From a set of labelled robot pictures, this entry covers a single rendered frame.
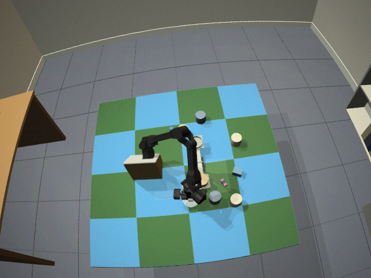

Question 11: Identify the dark grey cylinder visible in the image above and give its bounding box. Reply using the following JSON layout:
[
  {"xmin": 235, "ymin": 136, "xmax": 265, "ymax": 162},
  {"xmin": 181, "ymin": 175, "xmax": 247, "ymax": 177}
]
[
  {"xmin": 195, "ymin": 111, "xmax": 206, "ymax": 124},
  {"xmin": 209, "ymin": 191, "xmax": 221, "ymax": 205}
]

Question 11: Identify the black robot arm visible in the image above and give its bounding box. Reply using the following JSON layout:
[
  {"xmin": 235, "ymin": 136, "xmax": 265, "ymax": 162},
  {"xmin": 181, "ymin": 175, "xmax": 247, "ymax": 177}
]
[{"xmin": 139, "ymin": 126, "xmax": 206, "ymax": 204}]

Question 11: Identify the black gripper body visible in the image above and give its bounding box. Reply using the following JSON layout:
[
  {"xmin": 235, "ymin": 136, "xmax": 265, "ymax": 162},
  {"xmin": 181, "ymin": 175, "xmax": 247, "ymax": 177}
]
[{"xmin": 173, "ymin": 189, "xmax": 206, "ymax": 199}]

